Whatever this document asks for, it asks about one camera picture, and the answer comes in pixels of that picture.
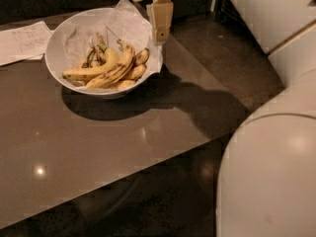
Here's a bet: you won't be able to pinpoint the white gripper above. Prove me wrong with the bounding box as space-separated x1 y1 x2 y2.
132 0 174 45

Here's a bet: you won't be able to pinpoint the long spotted yellow banana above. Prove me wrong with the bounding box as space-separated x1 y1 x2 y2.
86 39 135 89

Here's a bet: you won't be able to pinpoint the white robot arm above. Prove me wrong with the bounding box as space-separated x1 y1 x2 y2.
216 0 316 237

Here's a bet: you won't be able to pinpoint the small banana upper right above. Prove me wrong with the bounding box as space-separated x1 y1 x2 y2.
134 48 150 66

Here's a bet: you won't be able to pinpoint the small banana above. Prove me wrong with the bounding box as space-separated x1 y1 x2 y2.
124 64 146 81
134 48 150 66
114 80 135 90

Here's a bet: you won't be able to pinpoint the small banana middle right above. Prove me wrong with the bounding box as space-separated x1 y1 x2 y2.
124 64 146 81

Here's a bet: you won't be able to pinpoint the small banana bottom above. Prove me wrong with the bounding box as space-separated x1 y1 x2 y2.
114 80 135 90

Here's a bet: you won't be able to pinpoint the white bowl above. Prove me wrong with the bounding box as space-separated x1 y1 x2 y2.
45 8 163 99

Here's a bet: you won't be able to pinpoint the small bananas back left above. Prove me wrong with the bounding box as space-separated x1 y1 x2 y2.
78 33 107 68

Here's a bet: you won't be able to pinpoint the white paper sheets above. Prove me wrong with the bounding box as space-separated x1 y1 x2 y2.
0 21 52 66

